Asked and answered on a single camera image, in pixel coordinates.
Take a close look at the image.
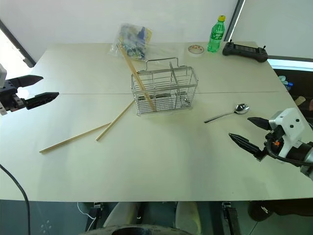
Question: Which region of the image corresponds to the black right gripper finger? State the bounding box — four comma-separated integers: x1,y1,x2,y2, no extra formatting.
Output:
247,117,271,132
228,133,265,161

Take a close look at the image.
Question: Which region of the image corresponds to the steel wire cutlery basket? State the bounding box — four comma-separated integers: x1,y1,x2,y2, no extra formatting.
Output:
130,56,200,117

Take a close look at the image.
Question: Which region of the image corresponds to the wooden chopstick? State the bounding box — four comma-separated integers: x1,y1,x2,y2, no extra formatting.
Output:
116,43,156,112
39,123,111,154
95,99,135,141

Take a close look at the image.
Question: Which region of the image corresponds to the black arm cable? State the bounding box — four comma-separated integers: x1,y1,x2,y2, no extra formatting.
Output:
265,137,313,168
0,163,31,235

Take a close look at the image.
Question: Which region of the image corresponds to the black table leg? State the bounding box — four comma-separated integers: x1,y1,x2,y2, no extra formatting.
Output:
221,201,242,235

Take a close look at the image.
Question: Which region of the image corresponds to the green plastic bottle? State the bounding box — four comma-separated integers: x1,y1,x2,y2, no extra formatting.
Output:
207,15,226,53

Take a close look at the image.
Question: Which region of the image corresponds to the dark window frame bar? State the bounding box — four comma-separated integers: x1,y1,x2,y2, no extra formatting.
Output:
0,18,36,69

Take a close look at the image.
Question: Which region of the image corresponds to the round white tape roll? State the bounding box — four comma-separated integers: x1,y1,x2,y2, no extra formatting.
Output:
187,44,206,58

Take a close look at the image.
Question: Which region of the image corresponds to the clear plastic bag with items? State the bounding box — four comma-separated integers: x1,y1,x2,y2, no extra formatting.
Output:
107,22,154,62

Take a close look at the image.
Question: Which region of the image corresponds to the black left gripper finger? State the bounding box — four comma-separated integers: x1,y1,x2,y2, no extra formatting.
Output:
10,75,45,89
23,92,60,110

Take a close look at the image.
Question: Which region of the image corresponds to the black handheld remote controller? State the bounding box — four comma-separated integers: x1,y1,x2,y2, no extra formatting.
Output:
222,39,269,64

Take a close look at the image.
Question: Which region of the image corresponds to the metal spoon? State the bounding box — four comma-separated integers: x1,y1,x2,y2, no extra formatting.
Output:
203,103,251,124

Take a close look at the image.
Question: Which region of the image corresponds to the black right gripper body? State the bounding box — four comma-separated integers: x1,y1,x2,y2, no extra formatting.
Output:
262,125,286,157

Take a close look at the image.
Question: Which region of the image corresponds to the black table leg bracket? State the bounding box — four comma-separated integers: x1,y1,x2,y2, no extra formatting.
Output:
89,201,104,226

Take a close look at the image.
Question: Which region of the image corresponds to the pale blue plastic item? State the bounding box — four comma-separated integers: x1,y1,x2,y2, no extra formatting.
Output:
278,75,294,93

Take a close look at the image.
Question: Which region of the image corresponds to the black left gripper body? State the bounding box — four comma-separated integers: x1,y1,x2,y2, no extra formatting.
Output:
0,80,27,113

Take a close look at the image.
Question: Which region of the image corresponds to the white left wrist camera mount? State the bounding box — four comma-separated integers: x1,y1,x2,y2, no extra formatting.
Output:
0,64,7,116

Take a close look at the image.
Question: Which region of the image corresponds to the pale rounded shape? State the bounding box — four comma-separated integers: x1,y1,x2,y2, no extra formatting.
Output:
102,201,139,229
174,201,202,235

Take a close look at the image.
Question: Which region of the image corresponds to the small metal utensil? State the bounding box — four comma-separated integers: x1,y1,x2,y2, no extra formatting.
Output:
179,95,192,107

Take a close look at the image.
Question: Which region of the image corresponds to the black bulky object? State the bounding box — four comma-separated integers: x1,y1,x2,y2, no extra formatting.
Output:
247,200,313,222

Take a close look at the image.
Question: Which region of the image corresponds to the grey roller blind rail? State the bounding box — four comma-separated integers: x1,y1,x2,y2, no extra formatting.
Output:
228,0,246,44

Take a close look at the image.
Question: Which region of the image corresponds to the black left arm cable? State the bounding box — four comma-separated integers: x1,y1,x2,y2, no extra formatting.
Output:
0,163,31,235

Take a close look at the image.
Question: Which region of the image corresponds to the thin white cable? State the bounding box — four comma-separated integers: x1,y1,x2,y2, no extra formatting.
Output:
77,201,97,232

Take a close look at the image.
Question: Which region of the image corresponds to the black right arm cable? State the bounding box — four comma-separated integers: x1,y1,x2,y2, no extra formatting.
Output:
265,137,313,168

